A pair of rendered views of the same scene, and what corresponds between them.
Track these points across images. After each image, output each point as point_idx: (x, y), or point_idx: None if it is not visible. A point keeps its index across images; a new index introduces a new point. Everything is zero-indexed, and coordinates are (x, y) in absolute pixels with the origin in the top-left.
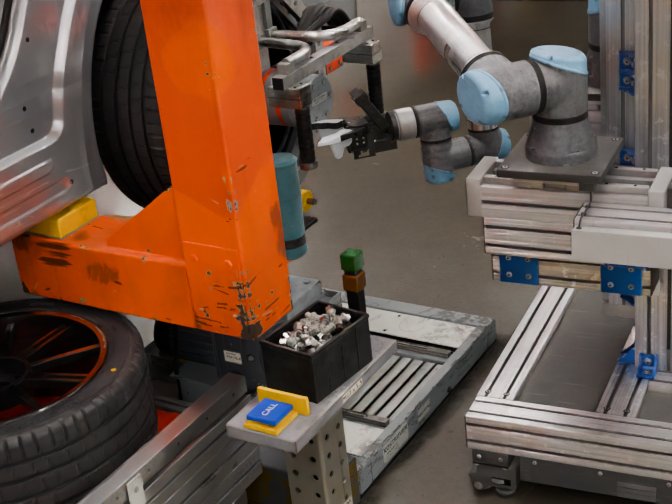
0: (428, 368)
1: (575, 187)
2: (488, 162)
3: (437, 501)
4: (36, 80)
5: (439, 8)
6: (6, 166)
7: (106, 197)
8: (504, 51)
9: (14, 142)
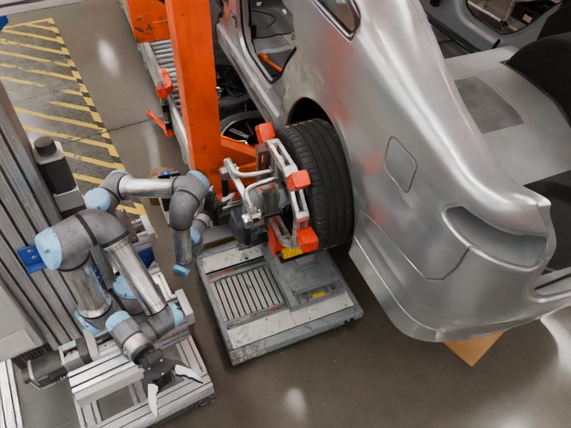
0: (228, 315)
1: None
2: (148, 228)
3: (171, 274)
4: (280, 95)
5: (164, 180)
6: (266, 102)
7: (553, 329)
8: None
9: (274, 102)
